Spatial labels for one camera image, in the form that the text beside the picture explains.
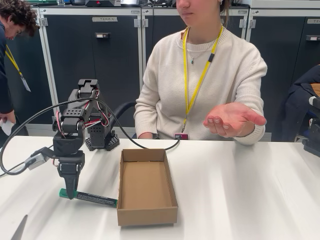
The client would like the man in navy sweater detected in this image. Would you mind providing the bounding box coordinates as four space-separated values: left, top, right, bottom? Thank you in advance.
0 0 41 141

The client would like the yellow lanyard with clear badge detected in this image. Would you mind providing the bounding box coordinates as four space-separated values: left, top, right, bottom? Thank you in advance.
4 44 32 93

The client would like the woman in cream sweater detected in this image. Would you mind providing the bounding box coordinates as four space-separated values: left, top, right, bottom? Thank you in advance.
134 0 268 146

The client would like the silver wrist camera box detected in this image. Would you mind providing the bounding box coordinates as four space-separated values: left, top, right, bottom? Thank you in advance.
24 146 55 171

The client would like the woman's right forearm cream sleeve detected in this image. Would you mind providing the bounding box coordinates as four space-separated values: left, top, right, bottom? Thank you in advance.
134 98 161 139

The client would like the dark grey metal cabinet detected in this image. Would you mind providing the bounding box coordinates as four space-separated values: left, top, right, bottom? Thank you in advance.
246 7 320 141
140 6 251 101
9 6 52 126
38 6 143 131

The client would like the brown cardboard box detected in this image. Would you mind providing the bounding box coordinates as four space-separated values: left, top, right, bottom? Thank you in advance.
116 148 179 227

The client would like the dark jacket with tan lining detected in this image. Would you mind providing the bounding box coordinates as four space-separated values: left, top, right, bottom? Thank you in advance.
286 65 320 142

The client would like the black case with red logo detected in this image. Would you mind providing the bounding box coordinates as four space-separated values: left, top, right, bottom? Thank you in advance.
84 0 122 8

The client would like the woman's left hand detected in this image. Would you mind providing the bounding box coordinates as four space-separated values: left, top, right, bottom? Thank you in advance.
202 101 268 139

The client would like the grey power cable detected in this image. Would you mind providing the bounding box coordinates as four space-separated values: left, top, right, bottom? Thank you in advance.
0 162 28 177

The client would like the green capped black marker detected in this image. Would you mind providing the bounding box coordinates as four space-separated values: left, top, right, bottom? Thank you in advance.
58 188 119 209

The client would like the yellow lanyard with black clip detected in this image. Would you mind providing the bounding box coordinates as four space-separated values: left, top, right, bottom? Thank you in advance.
181 24 224 133

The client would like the man's right hand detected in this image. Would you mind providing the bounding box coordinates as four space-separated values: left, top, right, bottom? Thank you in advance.
0 112 17 126

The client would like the green flat box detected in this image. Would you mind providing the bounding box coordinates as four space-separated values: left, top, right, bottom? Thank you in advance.
31 0 58 6

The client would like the man's right forearm navy sleeve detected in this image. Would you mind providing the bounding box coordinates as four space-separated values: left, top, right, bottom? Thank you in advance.
0 82 15 117

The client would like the black office chair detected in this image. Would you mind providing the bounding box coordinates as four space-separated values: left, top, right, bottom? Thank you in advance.
112 101 137 131

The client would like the white paper sheet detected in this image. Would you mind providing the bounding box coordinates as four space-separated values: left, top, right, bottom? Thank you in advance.
0 118 15 136

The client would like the grey scissors blade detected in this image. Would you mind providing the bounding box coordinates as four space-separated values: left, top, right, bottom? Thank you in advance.
11 214 29 240

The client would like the grey tape label team four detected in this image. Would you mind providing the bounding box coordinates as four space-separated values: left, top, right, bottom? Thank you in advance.
91 16 118 23

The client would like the thin necklace with teal pendant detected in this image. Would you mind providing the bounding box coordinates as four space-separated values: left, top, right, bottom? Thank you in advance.
186 42 216 65

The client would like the woman's left forearm cream sleeve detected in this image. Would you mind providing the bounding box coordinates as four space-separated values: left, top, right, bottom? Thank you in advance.
233 99 267 146

